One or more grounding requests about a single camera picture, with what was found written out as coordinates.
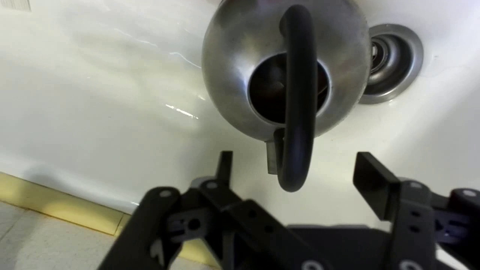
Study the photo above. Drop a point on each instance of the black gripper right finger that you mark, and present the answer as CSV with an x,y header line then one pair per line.
x,y
420,225

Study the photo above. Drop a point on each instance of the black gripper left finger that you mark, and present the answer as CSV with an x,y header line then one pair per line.
x,y
150,230

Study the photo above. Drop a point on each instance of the white ceramic sink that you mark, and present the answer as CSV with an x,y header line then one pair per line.
x,y
99,99

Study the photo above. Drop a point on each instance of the metal sink drain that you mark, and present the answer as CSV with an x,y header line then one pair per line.
x,y
395,65

